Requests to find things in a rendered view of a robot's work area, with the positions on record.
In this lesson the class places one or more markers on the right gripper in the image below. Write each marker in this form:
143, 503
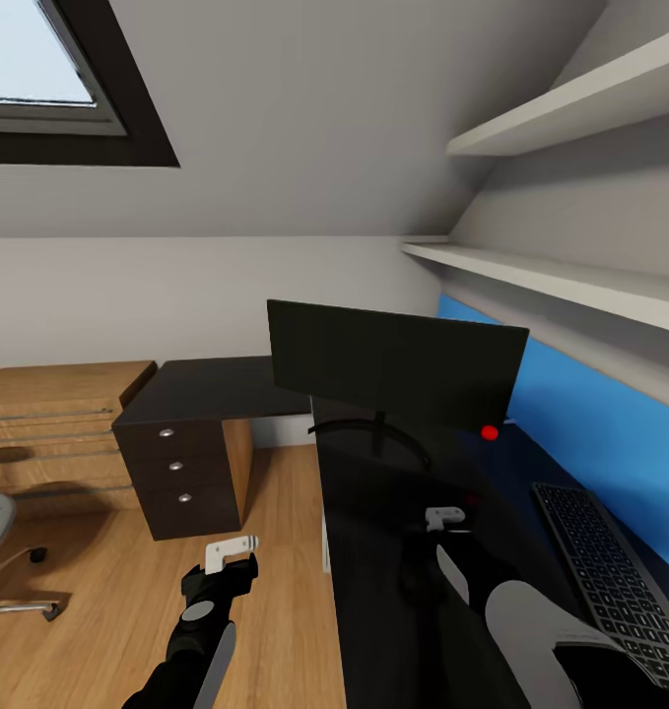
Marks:
420, 545

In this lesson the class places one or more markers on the monitor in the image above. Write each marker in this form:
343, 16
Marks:
455, 373

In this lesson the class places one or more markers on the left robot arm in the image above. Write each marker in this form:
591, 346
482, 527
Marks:
202, 644

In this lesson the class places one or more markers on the cabinet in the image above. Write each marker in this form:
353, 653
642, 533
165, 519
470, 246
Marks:
191, 478
58, 452

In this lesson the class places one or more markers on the keyboard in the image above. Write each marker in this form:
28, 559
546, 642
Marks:
624, 600

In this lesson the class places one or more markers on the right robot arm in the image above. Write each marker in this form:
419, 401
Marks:
559, 661

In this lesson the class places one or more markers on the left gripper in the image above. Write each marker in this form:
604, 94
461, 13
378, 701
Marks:
236, 578

